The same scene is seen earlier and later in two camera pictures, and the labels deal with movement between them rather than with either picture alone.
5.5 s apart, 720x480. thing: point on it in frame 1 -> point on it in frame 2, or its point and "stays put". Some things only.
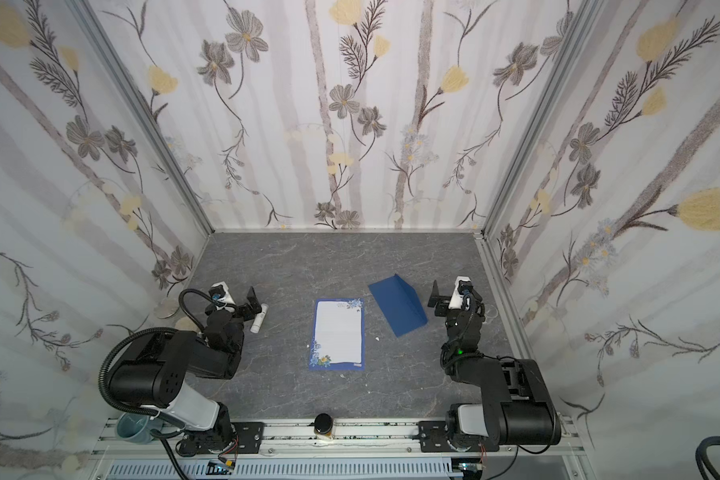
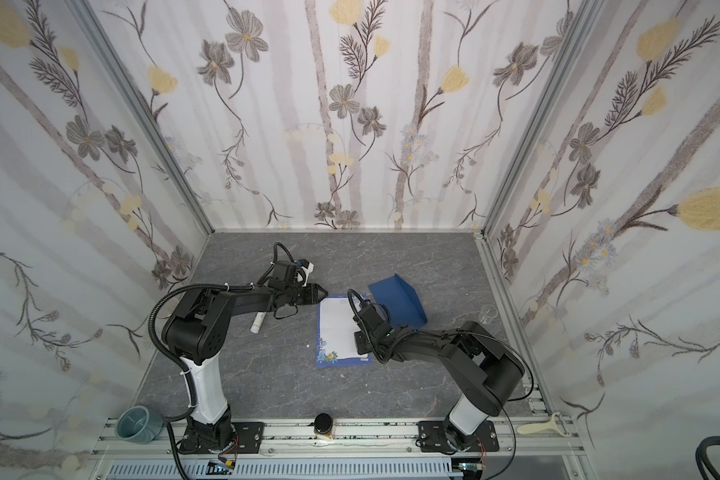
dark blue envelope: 400,303 stays put
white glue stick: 259,318 stays put
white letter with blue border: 338,335 stays put
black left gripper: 240,307 -> 303,291
